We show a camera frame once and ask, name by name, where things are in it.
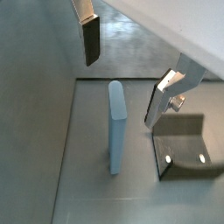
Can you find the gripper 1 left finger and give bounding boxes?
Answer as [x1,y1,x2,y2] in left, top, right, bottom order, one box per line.
[71,0,100,67]

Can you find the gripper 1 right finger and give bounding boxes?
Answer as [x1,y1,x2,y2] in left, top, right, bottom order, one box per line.
[144,53,206,129]

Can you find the light blue square-circle object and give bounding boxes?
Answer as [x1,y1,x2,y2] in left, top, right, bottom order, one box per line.
[108,80,127,175]

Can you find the black regrasp fixture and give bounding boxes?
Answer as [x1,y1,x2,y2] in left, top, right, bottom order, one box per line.
[151,113,224,182]

